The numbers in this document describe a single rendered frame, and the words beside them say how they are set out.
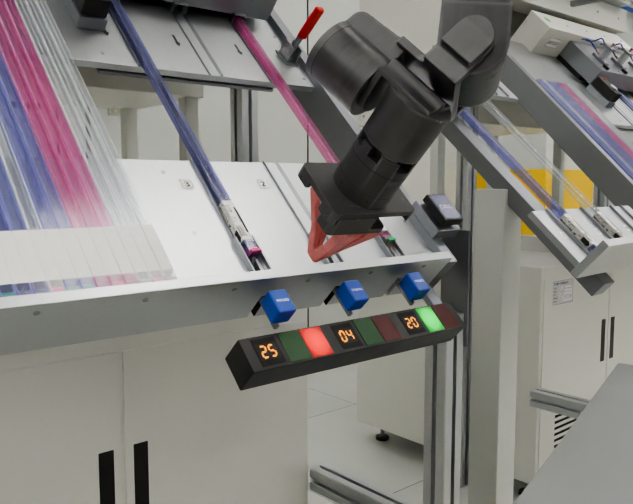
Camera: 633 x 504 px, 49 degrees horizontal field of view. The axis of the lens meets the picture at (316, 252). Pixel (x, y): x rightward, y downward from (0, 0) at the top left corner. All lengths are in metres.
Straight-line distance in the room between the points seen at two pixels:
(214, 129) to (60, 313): 2.44
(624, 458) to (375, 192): 0.30
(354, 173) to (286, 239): 0.24
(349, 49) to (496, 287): 0.72
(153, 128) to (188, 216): 2.12
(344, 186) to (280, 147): 2.63
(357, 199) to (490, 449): 0.78
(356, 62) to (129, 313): 0.31
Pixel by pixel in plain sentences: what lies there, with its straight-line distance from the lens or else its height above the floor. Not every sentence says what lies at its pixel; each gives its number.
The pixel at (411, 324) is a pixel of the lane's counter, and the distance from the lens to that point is 0.86.
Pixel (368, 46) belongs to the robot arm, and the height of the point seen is 0.94.
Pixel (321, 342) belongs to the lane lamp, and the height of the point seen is 0.66.
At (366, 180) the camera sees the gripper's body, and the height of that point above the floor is 0.83.
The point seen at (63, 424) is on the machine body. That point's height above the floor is 0.50.
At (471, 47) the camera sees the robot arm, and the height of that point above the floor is 0.93.
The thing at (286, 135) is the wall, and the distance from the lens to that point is 3.27.
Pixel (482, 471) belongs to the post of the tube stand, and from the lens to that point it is 1.33.
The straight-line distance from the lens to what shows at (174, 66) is 1.02.
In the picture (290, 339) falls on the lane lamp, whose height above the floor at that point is 0.66.
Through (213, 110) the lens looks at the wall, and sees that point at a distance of 3.04.
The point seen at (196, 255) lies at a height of 0.75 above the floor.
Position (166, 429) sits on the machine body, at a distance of 1.09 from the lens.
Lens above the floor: 0.83
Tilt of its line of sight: 6 degrees down
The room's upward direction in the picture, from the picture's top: straight up
